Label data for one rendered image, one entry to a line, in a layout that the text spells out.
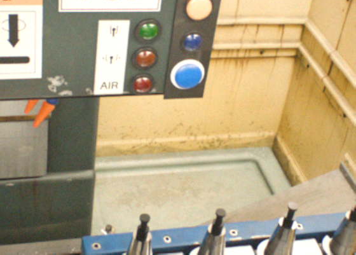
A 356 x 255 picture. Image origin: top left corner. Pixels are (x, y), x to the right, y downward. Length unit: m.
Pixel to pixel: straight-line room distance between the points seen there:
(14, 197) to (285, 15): 0.91
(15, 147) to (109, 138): 0.58
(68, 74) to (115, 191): 1.40
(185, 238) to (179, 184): 1.08
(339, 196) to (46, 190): 0.74
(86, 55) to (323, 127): 1.36
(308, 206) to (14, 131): 0.77
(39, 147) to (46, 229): 0.28
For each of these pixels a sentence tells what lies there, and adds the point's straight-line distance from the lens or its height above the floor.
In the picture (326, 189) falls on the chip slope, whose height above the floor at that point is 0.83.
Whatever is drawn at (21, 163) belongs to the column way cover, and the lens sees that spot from 1.62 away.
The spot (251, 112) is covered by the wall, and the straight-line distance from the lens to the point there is 2.20.
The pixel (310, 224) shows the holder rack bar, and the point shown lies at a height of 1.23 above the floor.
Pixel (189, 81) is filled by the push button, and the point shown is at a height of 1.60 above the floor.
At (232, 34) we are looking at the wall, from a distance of 2.01.
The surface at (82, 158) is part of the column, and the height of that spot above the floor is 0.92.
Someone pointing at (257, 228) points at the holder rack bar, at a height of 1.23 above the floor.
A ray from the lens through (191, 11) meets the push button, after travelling 0.70.
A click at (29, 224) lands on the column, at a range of 1.78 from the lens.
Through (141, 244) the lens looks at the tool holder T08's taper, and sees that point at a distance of 0.98.
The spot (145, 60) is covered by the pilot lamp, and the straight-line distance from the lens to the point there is 0.71.
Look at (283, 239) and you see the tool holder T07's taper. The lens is 1.05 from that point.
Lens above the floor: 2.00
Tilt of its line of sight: 36 degrees down
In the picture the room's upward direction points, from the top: 9 degrees clockwise
